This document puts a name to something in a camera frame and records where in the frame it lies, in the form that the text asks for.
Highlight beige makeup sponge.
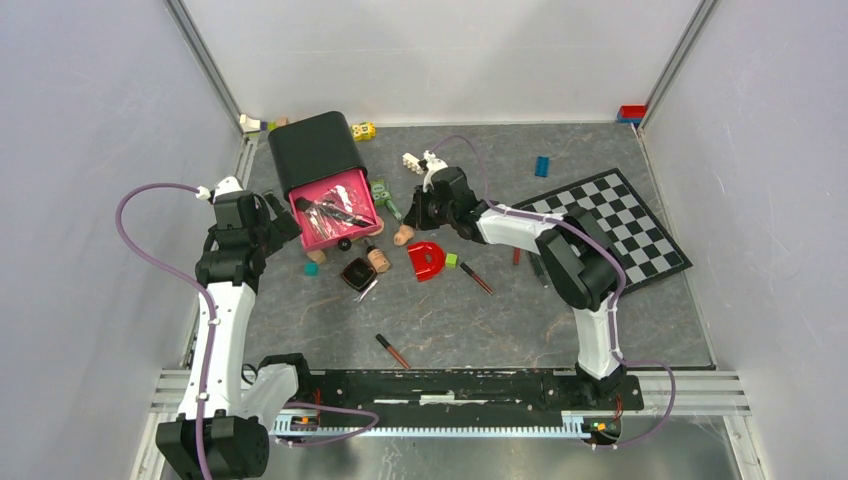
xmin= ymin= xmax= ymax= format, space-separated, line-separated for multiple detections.
xmin=393 ymin=224 xmax=415 ymax=246

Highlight yellow toy block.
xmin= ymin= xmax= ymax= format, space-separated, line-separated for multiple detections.
xmin=350 ymin=122 xmax=377 ymax=142

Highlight white lego brick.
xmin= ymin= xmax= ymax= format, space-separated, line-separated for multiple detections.
xmin=402 ymin=153 xmax=425 ymax=175

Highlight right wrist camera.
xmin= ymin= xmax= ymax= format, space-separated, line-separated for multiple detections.
xmin=422 ymin=150 xmax=449 ymax=192

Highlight red lipstick tube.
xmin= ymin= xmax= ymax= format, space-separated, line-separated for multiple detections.
xmin=459 ymin=262 xmax=494 ymax=295

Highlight brown lip gloss tube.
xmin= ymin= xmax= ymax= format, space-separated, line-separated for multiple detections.
xmin=375 ymin=334 xmax=411 ymax=370

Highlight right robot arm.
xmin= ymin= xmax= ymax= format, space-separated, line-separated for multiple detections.
xmin=394 ymin=159 xmax=626 ymax=408

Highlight wooden cube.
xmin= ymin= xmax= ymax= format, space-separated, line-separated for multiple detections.
xmin=306 ymin=250 xmax=327 ymax=265

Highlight teal cube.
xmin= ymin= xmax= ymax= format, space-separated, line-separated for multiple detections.
xmin=304 ymin=262 xmax=320 ymax=277

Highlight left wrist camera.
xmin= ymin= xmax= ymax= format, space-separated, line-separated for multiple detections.
xmin=195 ymin=176 xmax=244 ymax=204

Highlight round peach powder puff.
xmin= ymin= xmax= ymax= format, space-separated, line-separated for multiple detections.
xmin=368 ymin=218 xmax=385 ymax=237

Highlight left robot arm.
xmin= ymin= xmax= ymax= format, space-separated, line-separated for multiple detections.
xmin=155 ymin=190 xmax=314 ymax=479

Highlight white toy block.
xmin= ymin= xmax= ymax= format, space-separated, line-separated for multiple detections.
xmin=239 ymin=113 xmax=264 ymax=134

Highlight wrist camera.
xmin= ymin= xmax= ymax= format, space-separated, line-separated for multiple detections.
xmin=195 ymin=176 xmax=244 ymax=204
xmin=422 ymin=150 xmax=449 ymax=192

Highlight dark eyeliner pencil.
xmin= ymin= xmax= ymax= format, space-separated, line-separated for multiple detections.
xmin=526 ymin=252 xmax=550 ymax=288

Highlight black compact case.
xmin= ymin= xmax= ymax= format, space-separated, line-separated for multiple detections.
xmin=340 ymin=257 xmax=378 ymax=292

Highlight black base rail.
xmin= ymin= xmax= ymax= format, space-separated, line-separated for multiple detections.
xmin=307 ymin=368 xmax=645 ymax=433

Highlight clear plastic wrapper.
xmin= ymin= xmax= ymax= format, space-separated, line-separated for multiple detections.
xmin=295 ymin=184 xmax=378 ymax=240

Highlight red blue corner blocks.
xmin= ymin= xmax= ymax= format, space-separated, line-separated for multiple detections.
xmin=616 ymin=105 xmax=647 ymax=125

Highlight blue lego brick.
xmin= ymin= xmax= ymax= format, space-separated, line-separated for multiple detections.
xmin=534 ymin=156 xmax=550 ymax=178

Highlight red D-shaped toy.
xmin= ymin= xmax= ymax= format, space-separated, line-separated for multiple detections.
xmin=407 ymin=241 xmax=446 ymax=283

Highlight black makeup brush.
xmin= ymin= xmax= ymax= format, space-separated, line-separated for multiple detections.
xmin=295 ymin=197 xmax=372 ymax=227

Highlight foundation bottle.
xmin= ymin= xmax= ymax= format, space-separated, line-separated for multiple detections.
xmin=363 ymin=238 xmax=391 ymax=274

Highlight black white chessboard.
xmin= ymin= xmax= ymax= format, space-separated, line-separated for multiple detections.
xmin=515 ymin=168 xmax=692 ymax=295

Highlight silver tweezers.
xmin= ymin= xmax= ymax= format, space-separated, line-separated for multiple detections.
xmin=354 ymin=279 xmax=379 ymax=304

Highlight black pink drawer organizer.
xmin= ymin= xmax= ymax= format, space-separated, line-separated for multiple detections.
xmin=268 ymin=111 xmax=379 ymax=252

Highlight green number blocks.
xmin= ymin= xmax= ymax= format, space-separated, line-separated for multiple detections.
xmin=370 ymin=179 xmax=392 ymax=206

